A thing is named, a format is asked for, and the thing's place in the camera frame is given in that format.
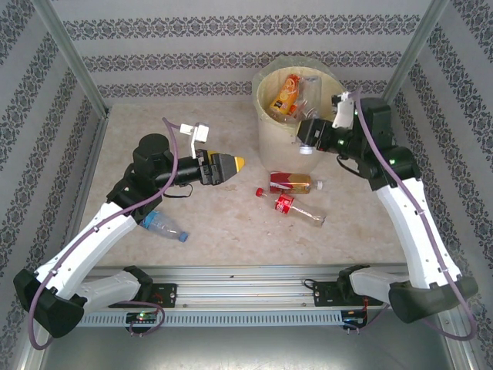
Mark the orange juice bottle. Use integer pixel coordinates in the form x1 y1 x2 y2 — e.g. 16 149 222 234
268 73 302 116

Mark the red yellow tea bottle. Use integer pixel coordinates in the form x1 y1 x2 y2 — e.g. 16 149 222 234
268 172 325 195

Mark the blue label blue cap bottle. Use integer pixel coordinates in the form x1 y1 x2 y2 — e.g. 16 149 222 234
139 210 189 243

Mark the red label cola bottle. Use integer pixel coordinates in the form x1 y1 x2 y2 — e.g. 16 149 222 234
255 187 327 229

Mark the cream ribbed waste bin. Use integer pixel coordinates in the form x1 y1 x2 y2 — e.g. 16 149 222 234
252 63 347 173

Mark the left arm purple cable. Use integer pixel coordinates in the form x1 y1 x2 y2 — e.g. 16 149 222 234
29 117 180 351

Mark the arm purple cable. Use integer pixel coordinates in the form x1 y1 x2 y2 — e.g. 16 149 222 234
346 87 478 342
29 117 180 351

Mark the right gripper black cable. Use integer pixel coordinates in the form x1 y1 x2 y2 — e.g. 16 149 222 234
336 153 367 179

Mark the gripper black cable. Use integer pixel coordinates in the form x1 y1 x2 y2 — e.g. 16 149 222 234
163 183 193 198
336 153 367 179

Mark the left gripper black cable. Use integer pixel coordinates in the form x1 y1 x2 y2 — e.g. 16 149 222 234
163 183 193 198

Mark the aluminium table edge rail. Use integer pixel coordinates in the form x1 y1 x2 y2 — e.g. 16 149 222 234
67 114 112 269

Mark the aluminium frame post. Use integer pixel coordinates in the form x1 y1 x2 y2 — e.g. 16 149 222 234
30 0 111 119
377 0 451 115

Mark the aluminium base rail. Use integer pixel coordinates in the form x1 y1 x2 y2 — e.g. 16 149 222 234
88 264 409 309

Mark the slotted grey cable duct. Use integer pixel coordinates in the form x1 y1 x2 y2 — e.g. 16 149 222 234
72 310 369 328

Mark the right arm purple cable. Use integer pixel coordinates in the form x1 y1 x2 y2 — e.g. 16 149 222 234
346 87 478 342

